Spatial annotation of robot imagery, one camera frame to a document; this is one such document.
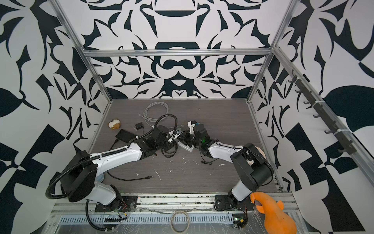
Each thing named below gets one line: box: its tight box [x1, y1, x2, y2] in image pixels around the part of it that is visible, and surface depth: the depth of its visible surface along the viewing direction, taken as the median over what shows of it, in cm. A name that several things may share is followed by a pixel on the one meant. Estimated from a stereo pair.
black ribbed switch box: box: [115, 128, 137, 144], surface depth 101 cm
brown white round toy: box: [108, 118, 121, 130], surface depth 104 cm
